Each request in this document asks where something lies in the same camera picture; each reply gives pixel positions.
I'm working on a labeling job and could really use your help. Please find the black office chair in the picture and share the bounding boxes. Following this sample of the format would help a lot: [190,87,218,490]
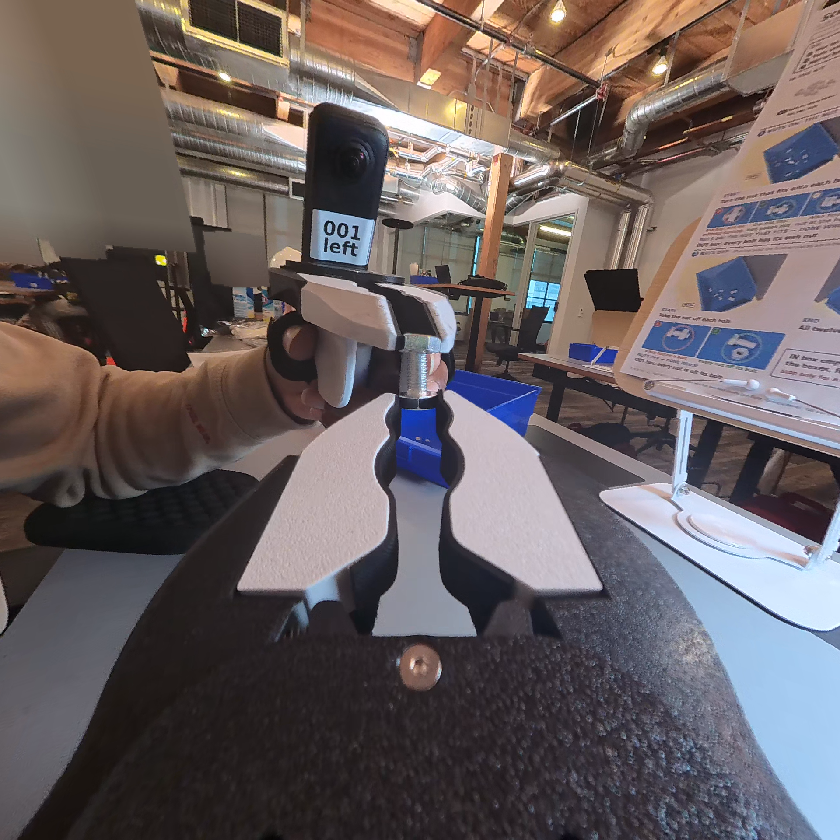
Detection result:
[486,305,551,383]

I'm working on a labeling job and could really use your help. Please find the wooden post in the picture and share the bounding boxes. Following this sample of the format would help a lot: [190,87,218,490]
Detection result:
[472,152,514,374]

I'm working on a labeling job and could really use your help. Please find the person's left forearm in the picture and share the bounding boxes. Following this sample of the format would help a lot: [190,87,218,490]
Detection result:
[0,322,309,509]

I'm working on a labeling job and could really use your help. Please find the person's left hand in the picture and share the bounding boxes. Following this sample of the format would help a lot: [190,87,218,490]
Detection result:
[268,325,452,426]

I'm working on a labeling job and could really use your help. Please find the black chair armrest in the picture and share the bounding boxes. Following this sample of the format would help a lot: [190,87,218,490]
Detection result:
[23,469,260,555]

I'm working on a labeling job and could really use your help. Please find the ventilation grille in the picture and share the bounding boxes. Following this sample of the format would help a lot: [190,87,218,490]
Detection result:
[182,0,290,65]

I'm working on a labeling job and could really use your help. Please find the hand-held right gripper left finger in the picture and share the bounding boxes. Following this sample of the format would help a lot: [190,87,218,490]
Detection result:
[236,392,400,608]

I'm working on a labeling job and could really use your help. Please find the white instruction sign stand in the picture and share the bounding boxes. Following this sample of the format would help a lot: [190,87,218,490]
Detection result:
[600,0,840,631]

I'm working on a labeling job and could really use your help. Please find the silver hex bolt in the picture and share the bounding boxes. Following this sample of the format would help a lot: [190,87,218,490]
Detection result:
[399,333,439,396]

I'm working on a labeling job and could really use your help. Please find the wooden standing desk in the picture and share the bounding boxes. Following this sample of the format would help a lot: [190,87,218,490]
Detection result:
[416,281,517,375]

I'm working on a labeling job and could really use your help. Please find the silver air duct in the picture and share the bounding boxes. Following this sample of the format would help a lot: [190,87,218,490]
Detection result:
[161,85,309,178]
[587,62,769,168]

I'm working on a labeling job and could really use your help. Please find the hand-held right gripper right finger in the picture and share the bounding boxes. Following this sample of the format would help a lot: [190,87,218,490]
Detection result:
[443,392,605,598]

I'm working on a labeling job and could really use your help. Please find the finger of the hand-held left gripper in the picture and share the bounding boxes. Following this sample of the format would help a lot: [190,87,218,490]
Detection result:
[298,272,403,352]
[397,285,458,361]

